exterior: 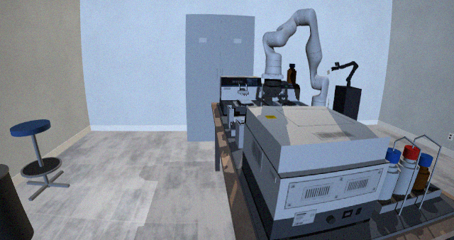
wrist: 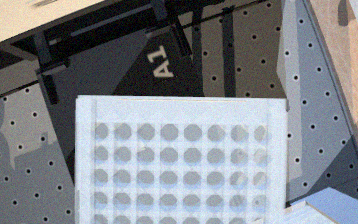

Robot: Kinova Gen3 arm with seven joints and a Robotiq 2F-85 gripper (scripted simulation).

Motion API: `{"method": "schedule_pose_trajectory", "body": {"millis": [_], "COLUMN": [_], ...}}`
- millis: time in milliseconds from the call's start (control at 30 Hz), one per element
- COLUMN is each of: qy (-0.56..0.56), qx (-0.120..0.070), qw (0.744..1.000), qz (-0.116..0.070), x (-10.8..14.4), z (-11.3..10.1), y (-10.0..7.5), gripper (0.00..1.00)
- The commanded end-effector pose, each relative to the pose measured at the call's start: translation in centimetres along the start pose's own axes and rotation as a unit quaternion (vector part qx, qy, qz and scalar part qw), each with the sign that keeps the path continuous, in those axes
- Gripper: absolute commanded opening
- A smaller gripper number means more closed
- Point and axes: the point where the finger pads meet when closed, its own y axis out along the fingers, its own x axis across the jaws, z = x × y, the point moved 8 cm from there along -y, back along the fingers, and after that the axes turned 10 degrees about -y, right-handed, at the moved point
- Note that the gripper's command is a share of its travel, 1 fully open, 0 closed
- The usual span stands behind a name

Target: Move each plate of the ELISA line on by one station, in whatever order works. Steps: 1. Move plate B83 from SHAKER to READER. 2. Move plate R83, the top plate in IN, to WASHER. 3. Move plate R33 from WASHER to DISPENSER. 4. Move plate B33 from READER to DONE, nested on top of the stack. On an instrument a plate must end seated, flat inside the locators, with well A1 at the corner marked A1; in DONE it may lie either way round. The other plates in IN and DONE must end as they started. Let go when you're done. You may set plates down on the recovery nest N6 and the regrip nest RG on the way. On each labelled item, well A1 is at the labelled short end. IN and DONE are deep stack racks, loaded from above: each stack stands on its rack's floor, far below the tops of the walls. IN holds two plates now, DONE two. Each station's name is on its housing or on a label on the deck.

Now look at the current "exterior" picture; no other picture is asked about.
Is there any blue bottle cap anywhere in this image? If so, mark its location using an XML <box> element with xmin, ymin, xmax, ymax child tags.
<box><xmin>385</xmin><ymin>148</ymin><xmax>402</xmax><ymax>162</ymax></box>
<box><xmin>419</xmin><ymin>153</ymin><xmax>433</xmax><ymax>166</ymax></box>

